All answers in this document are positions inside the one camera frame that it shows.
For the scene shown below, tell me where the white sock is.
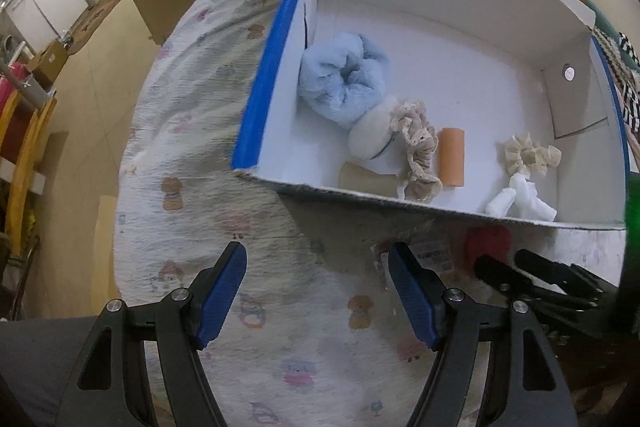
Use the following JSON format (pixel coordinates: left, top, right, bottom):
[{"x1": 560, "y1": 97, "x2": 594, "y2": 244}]
[{"x1": 485, "y1": 172, "x2": 558, "y2": 222}]

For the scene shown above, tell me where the light blue fluffy scrunchie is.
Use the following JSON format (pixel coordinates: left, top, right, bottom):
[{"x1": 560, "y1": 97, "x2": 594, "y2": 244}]
[{"x1": 297, "y1": 32, "x2": 390, "y2": 129}]

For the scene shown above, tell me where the white patterned bed sheet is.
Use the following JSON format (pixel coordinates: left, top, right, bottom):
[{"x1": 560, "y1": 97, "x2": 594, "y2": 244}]
[{"x1": 114, "y1": 0, "x2": 625, "y2": 426}]

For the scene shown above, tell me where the striped knitted clothes pile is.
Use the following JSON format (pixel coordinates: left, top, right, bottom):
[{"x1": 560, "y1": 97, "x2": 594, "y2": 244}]
[{"x1": 592, "y1": 27, "x2": 639, "y2": 141}]

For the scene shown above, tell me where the blue white cardboard box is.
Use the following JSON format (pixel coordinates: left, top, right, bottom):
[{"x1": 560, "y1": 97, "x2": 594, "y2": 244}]
[{"x1": 231, "y1": 0, "x2": 629, "y2": 230}]

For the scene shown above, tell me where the cardboard box on floor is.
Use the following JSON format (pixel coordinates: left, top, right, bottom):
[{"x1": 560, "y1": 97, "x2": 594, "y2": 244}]
[{"x1": 27, "y1": 40, "x2": 68, "y2": 91}]

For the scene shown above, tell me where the white kitchen cabinet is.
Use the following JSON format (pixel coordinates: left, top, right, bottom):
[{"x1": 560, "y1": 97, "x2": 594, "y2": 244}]
[{"x1": 3, "y1": 0, "x2": 89, "y2": 53}]

